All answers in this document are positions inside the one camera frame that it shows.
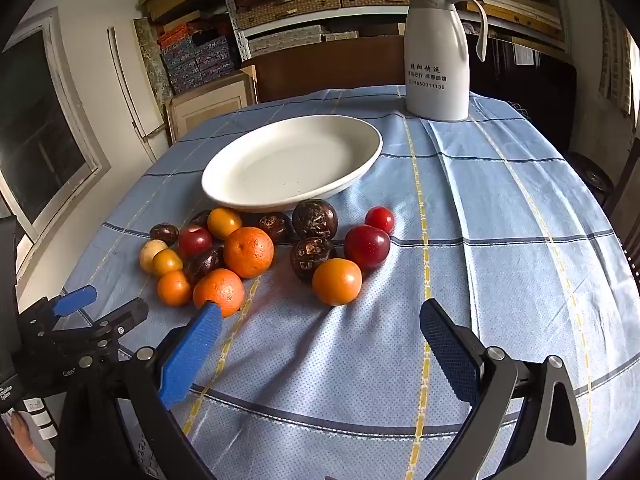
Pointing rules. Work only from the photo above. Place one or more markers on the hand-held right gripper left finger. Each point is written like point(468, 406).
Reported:
point(192, 355)

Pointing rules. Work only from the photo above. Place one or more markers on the green patterned board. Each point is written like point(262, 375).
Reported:
point(150, 60)

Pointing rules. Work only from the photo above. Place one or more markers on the pale yellow small fruit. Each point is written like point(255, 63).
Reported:
point(150, 254)

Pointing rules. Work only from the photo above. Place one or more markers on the brown wooden board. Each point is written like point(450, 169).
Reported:
point(325, 70)

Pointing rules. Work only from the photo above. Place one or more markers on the white oval plate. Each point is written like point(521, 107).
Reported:
point(290, 165)

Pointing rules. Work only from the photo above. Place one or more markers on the white picture frame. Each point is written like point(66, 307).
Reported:
point(132, 95)

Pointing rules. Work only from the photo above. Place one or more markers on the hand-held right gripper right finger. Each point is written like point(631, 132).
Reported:
point(447, 355)

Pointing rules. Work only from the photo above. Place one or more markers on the red cherry tomato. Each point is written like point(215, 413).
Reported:
point(379, 219)

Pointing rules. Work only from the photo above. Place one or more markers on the white framed window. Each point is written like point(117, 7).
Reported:
point(40, 130)

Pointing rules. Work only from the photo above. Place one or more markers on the white ceramic jug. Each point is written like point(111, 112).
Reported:
point(435, 50)

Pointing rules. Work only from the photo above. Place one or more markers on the white metal shelf rack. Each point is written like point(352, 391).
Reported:
point(240, 35)

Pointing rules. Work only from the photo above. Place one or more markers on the printed paper packaging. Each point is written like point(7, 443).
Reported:
point(25, 440)

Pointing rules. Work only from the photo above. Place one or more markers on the large red tomato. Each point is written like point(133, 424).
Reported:
point(366, 246)

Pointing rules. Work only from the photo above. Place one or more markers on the bright window with grille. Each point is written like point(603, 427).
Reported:
point(620, 55)

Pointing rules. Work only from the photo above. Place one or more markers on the large orange tomato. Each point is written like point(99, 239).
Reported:
point(174, 288)

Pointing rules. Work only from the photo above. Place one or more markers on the blue checked tablecloth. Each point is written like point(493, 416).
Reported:
point(450, 260)

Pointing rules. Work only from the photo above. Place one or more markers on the small yellow tomato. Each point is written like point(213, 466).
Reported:
point(166, 262)

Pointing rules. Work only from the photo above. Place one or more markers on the dark water chestnut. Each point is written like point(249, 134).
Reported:
point(164, 233)
point(274, 225)

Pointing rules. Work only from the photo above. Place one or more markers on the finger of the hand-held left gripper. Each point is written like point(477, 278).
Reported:
point(127, 314)
point(75, 300)

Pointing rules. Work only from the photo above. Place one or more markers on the stack of patterned fabric boxes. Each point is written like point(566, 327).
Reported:
point(200, 60)

